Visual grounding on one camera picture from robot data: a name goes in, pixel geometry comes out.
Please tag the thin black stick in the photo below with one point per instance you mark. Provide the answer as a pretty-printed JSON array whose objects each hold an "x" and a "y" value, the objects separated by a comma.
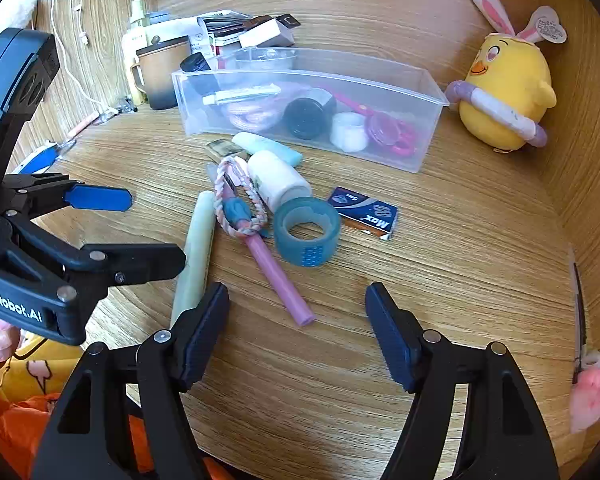
[{"x": 580, "y": 320}]

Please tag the small clear perfume bottle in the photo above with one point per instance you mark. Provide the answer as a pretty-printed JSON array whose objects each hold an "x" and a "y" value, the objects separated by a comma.
[{"x": 225, "y": 149}]

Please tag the pink and teal pen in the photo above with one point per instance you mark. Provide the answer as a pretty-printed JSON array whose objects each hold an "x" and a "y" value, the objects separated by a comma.
[{"x": 280, "y": 280}]

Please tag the white pill bottle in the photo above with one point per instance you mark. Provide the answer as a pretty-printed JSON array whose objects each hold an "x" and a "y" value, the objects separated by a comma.
[{"x": 277, "y": 177}]

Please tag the purple spray bottle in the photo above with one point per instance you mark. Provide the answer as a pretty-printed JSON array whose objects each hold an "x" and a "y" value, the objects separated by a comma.
[{"x": 305, "y": 116}]

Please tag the white paper stack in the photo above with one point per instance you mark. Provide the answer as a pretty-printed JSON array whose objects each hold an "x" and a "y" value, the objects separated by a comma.
[{"x": 180, "y": 27}]

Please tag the teal tape roll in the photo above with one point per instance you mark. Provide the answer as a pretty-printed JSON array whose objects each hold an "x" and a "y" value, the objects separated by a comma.
[{"x": 305, "y": 255}]

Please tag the teal and white tube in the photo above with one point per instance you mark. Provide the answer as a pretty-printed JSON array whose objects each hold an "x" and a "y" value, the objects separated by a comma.
[{"x": 265, "y": 146}]

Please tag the white cardboard box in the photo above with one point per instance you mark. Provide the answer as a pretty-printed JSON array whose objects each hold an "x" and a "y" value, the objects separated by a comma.
[{"x": 262, "y": 35}]

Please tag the brown lidded mug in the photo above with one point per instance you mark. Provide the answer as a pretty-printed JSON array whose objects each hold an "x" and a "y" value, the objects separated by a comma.
[{"x": 162, "y": 75}]

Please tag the white bandage roll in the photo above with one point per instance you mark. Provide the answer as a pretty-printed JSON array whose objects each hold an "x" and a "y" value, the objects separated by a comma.
[{"x": 350, "y": 132}]

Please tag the clear plastic storage box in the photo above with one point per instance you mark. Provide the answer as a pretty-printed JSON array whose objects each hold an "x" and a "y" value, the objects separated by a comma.
[{"x": 195, "y": 110}]

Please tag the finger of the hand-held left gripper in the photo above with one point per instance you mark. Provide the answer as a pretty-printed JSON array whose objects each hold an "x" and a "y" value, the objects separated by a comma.
[
  {"x": 100, "y": 198},
  {"x": 130, "y": 260}
]

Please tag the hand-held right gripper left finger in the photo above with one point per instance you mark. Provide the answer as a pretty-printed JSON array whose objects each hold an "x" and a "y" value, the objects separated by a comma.
[{"x": 205, "y": 340}]

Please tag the pink paw toy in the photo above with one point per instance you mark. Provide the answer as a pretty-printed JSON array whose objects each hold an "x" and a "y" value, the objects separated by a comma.
[{"x": 587, "y": 400}]

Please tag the stack of books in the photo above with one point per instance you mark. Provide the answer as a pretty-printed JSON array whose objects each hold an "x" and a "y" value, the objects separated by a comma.
[{"x": 225, "y": 35}]

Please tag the yellow printed clothing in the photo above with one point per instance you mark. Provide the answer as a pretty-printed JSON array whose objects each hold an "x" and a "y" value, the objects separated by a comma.
[{"x": 35, "y": 375}]

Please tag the pale green tube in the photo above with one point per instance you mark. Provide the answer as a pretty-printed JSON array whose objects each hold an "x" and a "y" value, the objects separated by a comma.
[{"x": 195, "y": 250}]

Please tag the orange cloth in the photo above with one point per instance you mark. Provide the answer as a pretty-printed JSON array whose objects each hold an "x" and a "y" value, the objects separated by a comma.
[{"x": 10, "y": 430}]

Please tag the pink scissors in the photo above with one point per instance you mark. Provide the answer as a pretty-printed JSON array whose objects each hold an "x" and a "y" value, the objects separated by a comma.
[{"x": 395, "y": 130}]

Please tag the small blue cardboard box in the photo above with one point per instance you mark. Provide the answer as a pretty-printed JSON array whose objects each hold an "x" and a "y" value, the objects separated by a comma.
[{"x": 365, "y": 212}]

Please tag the yellow chick plush toy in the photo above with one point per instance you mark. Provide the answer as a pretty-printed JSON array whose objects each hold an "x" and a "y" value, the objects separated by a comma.
[{"x": 510, "y": 85}]

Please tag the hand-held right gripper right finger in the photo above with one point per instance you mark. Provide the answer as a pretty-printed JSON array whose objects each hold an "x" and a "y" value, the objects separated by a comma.
[{"x": 395, "y": 345}]

